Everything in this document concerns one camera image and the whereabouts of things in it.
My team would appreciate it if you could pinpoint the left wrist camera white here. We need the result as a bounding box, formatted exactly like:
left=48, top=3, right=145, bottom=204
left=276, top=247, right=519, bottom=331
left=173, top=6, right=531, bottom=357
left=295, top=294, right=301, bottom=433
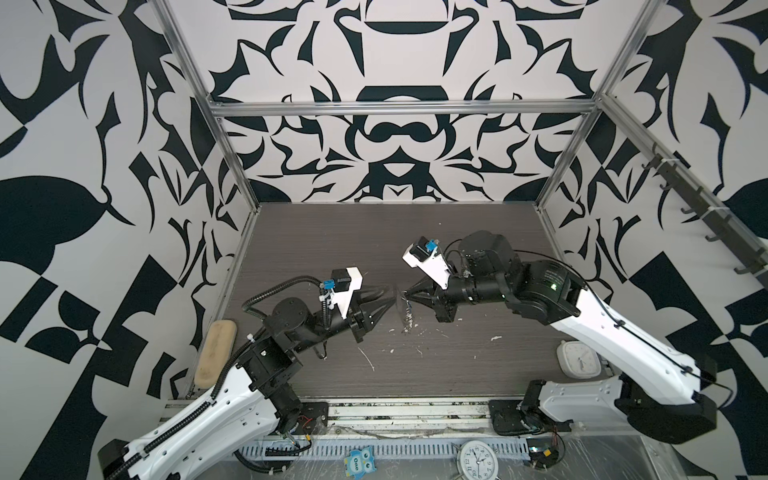
left=319, top=266, right=363, bottom=319

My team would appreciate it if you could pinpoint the black corrugated cable hose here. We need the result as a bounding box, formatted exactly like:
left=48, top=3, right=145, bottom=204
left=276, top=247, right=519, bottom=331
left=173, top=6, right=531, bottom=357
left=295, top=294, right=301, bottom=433
left=242, top=275, right=325, bottom=319

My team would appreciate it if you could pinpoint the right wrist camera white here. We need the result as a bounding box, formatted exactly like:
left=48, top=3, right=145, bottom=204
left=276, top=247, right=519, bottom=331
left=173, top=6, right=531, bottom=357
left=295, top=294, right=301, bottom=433
left=402, top=236, right=452, bottom=290

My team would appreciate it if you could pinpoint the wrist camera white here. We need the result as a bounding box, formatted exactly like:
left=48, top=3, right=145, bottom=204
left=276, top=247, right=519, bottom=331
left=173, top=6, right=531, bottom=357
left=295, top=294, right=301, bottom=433
left=319, top=266, right=363, bottom=319
left=402, top=236, right=452, bottom=290

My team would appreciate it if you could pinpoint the white slotted cable duct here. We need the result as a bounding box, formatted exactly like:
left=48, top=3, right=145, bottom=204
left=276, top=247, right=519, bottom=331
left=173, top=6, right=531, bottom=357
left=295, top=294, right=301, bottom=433
left=245, top=437, right=529, bottom=462

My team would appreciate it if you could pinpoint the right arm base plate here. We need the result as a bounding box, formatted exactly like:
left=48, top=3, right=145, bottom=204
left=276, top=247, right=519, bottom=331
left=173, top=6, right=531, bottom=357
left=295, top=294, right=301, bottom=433
left=488, top=399, right=541, bottom=436

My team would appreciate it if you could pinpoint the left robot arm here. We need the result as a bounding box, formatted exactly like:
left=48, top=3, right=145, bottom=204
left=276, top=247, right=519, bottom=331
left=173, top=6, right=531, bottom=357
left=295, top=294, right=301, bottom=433
left=98, top=288, right=396, bottom=479

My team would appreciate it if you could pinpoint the white square alarm clock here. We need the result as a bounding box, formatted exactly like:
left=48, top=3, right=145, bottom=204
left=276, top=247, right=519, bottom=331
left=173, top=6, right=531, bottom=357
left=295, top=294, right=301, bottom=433
left=556, top=341, right=602, bottom=380

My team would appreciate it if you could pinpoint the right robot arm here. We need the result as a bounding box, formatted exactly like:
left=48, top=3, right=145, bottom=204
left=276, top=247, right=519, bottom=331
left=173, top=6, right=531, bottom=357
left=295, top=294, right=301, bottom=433
left=403, top=230, right=718, bottom=445

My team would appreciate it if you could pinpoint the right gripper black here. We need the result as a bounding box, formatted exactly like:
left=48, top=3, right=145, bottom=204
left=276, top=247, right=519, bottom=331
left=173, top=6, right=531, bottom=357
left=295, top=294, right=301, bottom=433
left=403, top=270, right=511, bottom=321

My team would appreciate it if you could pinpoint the white analog clock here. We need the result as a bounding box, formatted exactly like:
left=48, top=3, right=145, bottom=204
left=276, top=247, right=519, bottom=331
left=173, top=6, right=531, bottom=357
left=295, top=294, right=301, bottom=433
left=456, top=440, right=499, bottom=480

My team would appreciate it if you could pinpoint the green circuit board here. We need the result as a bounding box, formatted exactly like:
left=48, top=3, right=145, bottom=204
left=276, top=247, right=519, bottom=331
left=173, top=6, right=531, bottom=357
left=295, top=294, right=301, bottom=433
left=526, top=435, right=565, bottom=470

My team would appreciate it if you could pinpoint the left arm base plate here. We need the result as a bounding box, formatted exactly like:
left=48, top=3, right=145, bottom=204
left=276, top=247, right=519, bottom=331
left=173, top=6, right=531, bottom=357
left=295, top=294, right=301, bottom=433
left=273, top=401, right=330, bottom=434

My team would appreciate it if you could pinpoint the black coat hook rail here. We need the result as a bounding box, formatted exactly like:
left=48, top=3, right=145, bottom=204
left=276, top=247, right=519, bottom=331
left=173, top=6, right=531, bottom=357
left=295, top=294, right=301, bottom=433
left=643, top=142, right=767, bottom=290

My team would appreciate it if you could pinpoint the blue owl toy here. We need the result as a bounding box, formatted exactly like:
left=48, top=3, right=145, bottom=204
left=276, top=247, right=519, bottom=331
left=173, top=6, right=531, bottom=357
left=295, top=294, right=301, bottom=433
left=344, top=446, right=376, bottom=480

